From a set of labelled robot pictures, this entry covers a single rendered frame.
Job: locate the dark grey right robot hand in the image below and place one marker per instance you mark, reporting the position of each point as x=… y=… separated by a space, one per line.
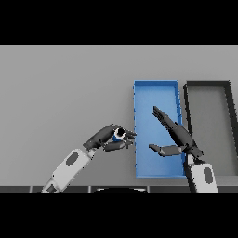
x=181 y=136

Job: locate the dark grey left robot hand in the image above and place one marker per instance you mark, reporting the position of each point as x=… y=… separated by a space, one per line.
x=100 y=138

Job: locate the blue pipe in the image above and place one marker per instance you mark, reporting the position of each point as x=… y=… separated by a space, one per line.
x=119 y=134

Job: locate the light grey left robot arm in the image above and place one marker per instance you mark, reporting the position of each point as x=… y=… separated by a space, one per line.
x=69 y=169

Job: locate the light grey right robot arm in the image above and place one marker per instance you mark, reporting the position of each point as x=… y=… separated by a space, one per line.
x=203 y=176

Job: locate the blue bin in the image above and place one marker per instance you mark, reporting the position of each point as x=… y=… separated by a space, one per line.
x=156 y=130

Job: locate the dark grey bin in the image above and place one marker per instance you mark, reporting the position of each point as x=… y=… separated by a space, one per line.
x=210 y=124

